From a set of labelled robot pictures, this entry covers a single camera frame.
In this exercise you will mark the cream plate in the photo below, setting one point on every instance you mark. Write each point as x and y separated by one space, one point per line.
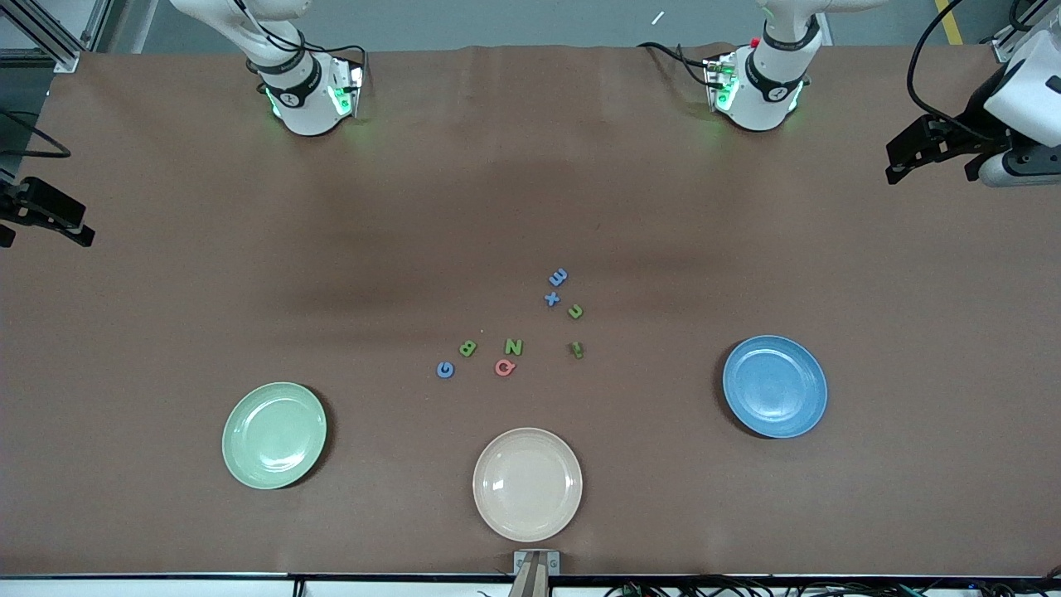
527 485

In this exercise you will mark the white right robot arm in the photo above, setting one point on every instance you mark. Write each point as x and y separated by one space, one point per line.
302 108

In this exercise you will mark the blue letter G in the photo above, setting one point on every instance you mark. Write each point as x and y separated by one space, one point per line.
439 370

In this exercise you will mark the blue lowercase letter m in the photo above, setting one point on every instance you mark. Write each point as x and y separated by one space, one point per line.
558 278

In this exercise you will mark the green letter B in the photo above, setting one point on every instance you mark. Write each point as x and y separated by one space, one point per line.
467 349

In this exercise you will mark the light green plate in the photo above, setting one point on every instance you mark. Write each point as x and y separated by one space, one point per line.
273 435

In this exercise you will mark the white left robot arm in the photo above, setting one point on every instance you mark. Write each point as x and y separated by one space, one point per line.
767 99

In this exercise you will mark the blue plate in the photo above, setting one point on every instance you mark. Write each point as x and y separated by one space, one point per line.
775 386

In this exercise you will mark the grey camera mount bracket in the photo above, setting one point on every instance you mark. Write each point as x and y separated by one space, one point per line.
536 576

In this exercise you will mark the brown table cover sheet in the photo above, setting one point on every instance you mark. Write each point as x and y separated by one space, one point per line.
414 207

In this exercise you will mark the green letter N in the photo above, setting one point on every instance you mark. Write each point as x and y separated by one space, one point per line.
514 347

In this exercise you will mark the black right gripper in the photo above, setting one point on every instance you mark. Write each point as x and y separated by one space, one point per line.
33 205

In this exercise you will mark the grey base connector box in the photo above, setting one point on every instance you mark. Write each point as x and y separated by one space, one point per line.
352 91
714 79

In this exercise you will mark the aluminium frame profile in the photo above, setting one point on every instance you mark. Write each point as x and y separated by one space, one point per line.
95 25
50 41
1007 46

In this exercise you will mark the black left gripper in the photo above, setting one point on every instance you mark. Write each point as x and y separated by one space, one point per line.
976 126

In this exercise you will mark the pink letter Q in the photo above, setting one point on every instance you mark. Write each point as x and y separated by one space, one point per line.
498 367

